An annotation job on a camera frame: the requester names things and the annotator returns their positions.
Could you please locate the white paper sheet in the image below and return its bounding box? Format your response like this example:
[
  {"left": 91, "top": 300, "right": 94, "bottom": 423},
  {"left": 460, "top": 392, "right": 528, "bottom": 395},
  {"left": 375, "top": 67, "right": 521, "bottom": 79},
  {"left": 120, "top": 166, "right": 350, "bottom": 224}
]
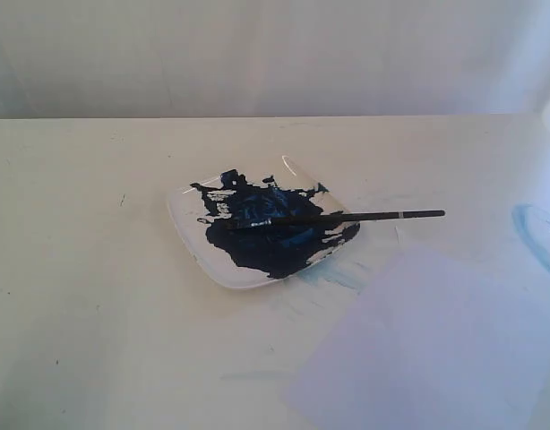
[{"left": 285, "top": 250, "right": 550, "bottom": 429}]

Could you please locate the white square paint plate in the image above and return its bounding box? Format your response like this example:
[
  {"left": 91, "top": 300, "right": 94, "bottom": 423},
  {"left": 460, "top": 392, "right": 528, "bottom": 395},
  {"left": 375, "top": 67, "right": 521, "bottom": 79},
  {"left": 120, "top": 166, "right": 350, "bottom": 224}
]
[{"left": 168, "top": 156, "right": 360, "bottom": 289}]

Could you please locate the black paintbrush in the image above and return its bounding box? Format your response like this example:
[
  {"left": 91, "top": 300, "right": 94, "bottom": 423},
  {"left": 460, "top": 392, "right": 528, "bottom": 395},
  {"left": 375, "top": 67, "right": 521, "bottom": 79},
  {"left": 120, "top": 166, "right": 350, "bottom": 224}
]
[{"left": 225, "top": 210, "right": 446, "bottom": 230}]

